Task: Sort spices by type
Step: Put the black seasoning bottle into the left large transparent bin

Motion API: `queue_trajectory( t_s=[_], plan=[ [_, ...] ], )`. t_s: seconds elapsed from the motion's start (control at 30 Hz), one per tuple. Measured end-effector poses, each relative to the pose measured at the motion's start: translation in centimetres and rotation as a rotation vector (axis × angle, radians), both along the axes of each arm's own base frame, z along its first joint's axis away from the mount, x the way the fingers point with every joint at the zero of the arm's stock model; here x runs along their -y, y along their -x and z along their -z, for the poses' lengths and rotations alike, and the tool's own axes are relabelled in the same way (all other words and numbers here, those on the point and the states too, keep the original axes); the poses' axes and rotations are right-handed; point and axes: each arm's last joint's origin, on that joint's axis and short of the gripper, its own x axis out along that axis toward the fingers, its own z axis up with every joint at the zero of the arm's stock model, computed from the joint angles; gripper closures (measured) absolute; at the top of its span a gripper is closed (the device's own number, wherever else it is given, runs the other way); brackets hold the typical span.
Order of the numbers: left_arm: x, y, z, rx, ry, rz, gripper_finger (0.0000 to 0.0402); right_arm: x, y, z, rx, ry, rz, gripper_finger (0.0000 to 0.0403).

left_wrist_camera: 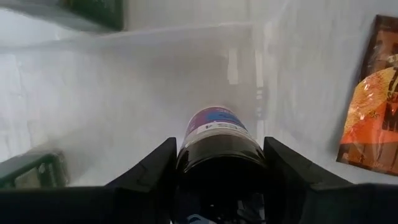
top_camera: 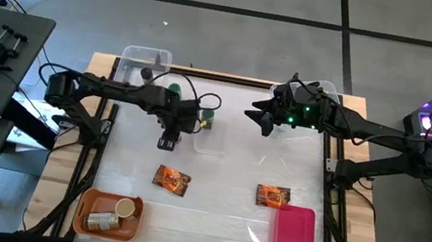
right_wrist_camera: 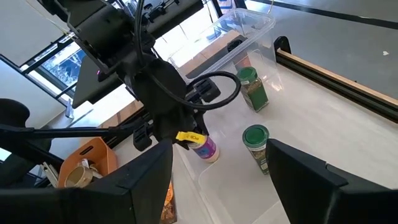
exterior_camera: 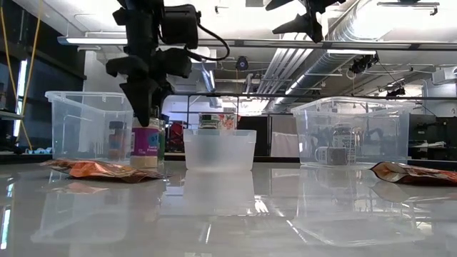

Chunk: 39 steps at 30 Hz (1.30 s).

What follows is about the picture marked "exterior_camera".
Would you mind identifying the white background board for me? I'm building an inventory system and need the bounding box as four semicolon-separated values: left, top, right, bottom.
270;131;301;158

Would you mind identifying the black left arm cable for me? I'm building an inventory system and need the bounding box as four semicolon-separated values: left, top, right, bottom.
194;21;231;62

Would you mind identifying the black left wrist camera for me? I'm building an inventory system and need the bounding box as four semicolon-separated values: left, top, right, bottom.
161;4;200;51

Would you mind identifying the dark background workbench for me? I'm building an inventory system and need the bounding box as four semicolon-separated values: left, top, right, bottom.
406;114;457;161

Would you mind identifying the green-lid oregano jar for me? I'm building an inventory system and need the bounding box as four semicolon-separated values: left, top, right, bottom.
199;113;219;131

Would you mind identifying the silver ventilation duct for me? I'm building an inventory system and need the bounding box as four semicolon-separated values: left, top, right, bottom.
271;0;457;111

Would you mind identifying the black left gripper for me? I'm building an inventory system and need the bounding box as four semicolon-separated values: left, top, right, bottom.
105;47;194;128

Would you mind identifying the small frosted plastic container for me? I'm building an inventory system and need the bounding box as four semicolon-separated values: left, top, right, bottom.
183;128;258;173

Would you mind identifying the orange spice packet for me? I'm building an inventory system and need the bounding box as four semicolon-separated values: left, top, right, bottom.
371;161;457;186
40;158;168;184

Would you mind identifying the purple-label garlic powder jar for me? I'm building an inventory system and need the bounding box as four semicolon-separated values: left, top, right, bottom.
129;116;161;169

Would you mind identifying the black ceiling camera rig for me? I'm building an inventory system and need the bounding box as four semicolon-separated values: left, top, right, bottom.
348;54;379;75

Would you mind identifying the clear plastic bin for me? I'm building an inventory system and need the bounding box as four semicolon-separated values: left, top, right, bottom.
44;90;159;167
291;96;415;169

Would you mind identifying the black-lid brown spice jar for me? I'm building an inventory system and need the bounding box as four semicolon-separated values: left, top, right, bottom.
108;120;126;161

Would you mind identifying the yellow hanging cable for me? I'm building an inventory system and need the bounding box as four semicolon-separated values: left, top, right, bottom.
0;5;34;151
19;0;44;119

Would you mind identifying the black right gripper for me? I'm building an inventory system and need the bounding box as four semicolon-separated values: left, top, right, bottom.
264;0;346;44

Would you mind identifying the red background object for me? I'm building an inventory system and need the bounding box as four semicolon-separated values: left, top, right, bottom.
167;121;185;151

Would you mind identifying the colourful cartoon box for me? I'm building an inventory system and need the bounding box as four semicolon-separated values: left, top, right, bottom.
214;113;237;131

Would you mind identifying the long ceiling light bar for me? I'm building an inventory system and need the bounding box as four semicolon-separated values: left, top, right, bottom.
56;34;457;51

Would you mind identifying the white-cap seasoning jar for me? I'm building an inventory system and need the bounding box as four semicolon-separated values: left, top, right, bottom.
331;123;358;165
313;146;349;166

